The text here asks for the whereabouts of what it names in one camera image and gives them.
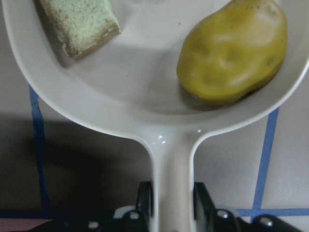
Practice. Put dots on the cream plastic dustpan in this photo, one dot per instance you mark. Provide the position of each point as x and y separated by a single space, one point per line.
129 88

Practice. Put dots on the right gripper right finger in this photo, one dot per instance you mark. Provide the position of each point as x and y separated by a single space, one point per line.
208 217

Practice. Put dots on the green-topped bread slice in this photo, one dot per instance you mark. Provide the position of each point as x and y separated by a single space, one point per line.
82 26

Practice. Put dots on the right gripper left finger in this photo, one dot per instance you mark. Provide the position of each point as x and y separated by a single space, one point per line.
136 218

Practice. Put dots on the yellow potato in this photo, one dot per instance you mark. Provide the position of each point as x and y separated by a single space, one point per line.
234 51

